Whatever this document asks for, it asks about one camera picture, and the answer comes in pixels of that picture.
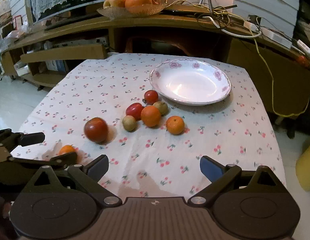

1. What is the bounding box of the small orange mandarin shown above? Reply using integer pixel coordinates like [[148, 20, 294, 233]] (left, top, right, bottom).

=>
[[57, 145, 76, 155]]

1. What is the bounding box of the large dark red tomato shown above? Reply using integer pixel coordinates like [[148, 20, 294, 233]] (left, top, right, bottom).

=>
[[84, 117, 108, 144]]

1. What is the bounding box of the green-brown kiwi front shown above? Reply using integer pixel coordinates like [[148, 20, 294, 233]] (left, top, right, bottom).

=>
[[122, 115, 137, 132]]

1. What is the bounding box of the green-brown kiwi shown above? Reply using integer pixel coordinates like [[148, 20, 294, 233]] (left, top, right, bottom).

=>
[[122, 115, 137, 132], [153, 101, 168, 116]]

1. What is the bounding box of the orange mandarin with stem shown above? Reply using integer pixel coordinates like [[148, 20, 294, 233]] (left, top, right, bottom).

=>
[[166, 116, 185, 135]]

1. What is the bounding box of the oval red tomato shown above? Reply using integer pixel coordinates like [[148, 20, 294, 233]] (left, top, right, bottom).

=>
[[126, 103, 144, 121]]

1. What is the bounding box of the large orange mandarin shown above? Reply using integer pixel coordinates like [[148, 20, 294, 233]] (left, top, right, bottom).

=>
[[141, 106, 161, 127]]

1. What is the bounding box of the small round red tomato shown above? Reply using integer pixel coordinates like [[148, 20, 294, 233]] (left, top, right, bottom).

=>
[[143, 90, 159, 105]]

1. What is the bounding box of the cherry print tablecloth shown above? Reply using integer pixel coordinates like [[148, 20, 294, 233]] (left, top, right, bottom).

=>
[[12, 54, 285, 198]]

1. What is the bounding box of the wooden TV stand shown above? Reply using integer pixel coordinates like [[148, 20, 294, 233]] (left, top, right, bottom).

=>
[[2, 14, 310, 115]]

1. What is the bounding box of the white floral plate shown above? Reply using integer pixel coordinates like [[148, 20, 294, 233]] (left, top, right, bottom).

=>
[[149, 59, 231, 106]]

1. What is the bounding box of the yellow trash bin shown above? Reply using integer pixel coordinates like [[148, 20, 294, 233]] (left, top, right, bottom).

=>
[[295, 145, 310, 192]]

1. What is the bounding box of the small red object on stand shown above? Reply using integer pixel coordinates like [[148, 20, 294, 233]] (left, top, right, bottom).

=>
[[296, 55, 309, 67]]

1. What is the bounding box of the white power strip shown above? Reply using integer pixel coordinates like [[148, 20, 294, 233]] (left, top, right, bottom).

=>
[[243, 21, 292, 49]]

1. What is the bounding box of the glass fruit bowl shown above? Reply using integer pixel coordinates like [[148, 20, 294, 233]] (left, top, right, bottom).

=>
[[97, 4, 166, 21]]

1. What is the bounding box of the yellow apple in bowl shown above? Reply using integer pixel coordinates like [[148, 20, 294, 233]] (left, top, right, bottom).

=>
[[103, 0, 126, 9]]

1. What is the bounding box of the black television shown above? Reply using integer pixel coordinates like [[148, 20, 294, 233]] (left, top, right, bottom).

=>
[[25, 0, 153, 27]]

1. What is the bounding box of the front orange in bowl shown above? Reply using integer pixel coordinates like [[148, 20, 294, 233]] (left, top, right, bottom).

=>
[[125, 0, 152, 8]]

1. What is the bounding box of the yellow cable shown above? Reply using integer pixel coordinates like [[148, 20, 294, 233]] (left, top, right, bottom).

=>
[[167, 0, 310, 118]]

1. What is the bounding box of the white cable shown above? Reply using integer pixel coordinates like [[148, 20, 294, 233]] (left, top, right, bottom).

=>
[[202, 15, 263, 40]]

